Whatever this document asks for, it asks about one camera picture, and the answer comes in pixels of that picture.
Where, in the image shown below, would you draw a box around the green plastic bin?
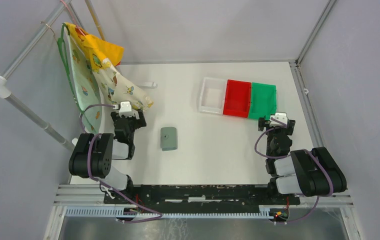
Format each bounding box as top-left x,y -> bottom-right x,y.
248,82 -> 277,120

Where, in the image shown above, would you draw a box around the white pipe pole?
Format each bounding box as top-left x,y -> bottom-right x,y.
0,76 -> 75,151

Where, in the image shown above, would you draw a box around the red plastic bin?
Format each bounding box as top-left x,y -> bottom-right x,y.
223,79 -> 252,119

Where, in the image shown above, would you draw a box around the clear plastic bin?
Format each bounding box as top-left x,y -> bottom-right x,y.
198,77 -> 227,115

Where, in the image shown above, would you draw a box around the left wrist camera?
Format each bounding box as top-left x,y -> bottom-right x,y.
113,101 -> 135,118

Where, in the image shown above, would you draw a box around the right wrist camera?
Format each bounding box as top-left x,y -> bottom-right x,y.
269,112 -> 289,128

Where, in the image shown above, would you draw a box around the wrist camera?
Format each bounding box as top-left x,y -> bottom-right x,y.
269,112 -> 289,128
113,101 -> 135,118

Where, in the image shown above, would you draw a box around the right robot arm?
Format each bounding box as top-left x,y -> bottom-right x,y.
254,112 -> 347,204

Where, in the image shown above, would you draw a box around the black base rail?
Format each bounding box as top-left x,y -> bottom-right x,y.
103,184 -> 301,215

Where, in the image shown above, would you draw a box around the green leather card holder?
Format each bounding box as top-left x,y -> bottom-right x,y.
160,126 -> 178,151

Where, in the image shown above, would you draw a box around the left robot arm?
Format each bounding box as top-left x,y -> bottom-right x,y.
68,110 -> 147,204

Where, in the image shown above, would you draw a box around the patterned cloth bags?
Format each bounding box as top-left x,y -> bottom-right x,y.
57,22 -> 154,133

